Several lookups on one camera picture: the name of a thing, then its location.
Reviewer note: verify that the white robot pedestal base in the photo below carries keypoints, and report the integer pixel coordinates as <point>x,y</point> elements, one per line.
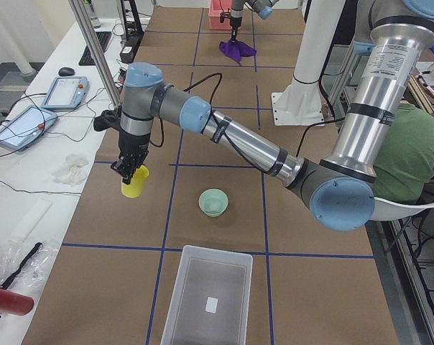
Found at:
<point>300,104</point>

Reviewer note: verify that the yellow plastic cup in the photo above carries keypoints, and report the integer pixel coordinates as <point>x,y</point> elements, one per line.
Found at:
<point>137,183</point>

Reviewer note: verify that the teach pendant far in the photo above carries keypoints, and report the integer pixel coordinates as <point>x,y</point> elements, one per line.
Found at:
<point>66,93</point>

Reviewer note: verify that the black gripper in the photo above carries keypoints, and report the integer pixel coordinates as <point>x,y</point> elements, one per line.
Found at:
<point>235,19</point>
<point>134,144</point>

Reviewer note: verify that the crumpled white tissue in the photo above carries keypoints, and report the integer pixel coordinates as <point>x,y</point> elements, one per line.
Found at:
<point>72,172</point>

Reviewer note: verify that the translucent plastic box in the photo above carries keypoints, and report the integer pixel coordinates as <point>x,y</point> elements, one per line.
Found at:
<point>210,298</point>

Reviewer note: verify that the clear plastic bag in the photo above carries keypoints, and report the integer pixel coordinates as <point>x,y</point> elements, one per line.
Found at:
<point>27,264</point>

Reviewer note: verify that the red cylinder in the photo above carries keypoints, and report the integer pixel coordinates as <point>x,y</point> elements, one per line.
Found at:
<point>15,303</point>

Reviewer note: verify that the black power adapter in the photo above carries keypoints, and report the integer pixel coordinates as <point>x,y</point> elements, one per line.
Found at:
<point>127,55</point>

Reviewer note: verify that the white chair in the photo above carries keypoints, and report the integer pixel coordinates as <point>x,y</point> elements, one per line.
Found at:
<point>404,210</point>

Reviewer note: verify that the teach pendant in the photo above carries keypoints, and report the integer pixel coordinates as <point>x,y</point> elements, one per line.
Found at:
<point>66,93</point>
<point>26,128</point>

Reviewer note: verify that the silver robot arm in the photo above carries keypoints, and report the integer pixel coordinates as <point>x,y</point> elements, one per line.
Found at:
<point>346,173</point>
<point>263,8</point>

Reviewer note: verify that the aluminium frame post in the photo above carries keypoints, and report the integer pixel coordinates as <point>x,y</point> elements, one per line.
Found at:
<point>89,35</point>

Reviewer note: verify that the teach pendant near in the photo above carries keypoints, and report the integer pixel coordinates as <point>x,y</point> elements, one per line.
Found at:
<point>26,128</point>

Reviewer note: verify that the person in green shirt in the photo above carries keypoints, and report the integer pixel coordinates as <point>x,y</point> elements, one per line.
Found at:
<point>405,162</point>

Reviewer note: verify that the pink plastic bin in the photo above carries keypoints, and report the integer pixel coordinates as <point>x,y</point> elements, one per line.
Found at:
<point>218,14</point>

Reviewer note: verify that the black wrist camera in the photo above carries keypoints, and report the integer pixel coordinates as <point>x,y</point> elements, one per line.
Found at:
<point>106,120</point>

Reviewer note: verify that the green ceramic bowl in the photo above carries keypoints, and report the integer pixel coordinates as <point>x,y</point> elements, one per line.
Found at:
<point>213,202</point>

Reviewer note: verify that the black computer mouse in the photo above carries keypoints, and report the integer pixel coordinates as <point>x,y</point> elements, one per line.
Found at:
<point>66,71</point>

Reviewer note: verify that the white flat strip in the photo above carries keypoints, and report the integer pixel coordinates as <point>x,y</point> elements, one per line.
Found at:
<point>29,222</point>

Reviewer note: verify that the purple cloth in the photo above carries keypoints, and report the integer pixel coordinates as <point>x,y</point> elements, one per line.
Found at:
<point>236,50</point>

